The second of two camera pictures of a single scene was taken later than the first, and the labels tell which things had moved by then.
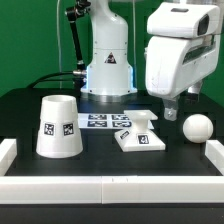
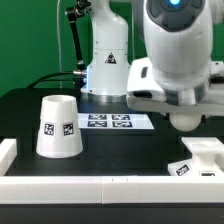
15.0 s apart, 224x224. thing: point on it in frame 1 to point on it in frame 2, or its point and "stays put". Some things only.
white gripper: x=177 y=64 to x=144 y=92
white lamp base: x=140 y=137 to x=207 y=158
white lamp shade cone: x=59 y=134 stays put
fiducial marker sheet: x=107 y=121 stays put
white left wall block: x=8 y=151 stays put
